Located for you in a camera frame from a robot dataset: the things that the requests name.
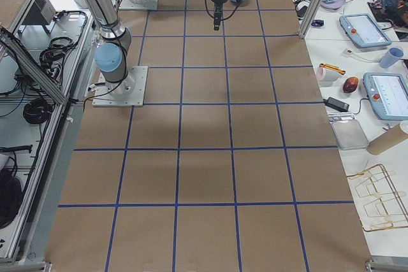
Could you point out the purple plate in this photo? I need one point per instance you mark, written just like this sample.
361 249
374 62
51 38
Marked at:
334 5

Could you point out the gold cylinder tool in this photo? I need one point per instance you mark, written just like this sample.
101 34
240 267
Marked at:
333 68

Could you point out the pink cup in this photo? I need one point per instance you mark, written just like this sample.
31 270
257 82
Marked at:
326 76

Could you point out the upper teach pendant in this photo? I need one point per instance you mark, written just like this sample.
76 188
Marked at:
364 31

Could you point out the teach pendant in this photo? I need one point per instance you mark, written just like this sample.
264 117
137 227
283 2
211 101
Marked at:
387 93
364 31

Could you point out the red brown fruit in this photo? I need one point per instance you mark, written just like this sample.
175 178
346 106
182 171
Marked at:
350 84

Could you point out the black power brick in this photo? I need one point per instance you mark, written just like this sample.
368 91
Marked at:
336 104

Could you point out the grey control box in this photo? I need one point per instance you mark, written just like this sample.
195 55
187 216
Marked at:
41 13

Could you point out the metal tray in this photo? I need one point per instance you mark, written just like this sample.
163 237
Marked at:
348 131

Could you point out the light blue cup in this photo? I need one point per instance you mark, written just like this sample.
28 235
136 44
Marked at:
393 55

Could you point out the lower teach pendant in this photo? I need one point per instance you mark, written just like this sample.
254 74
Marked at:
387 93

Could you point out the cardboard tube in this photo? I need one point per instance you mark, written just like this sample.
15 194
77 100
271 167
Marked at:
388 139

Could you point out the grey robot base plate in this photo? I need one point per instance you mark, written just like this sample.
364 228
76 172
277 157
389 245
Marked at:
130 92

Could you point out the left aluminium frame rail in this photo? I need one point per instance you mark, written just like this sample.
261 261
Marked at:
30 67

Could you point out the gold wire rack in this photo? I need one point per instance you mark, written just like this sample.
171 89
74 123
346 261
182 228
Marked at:
379 203

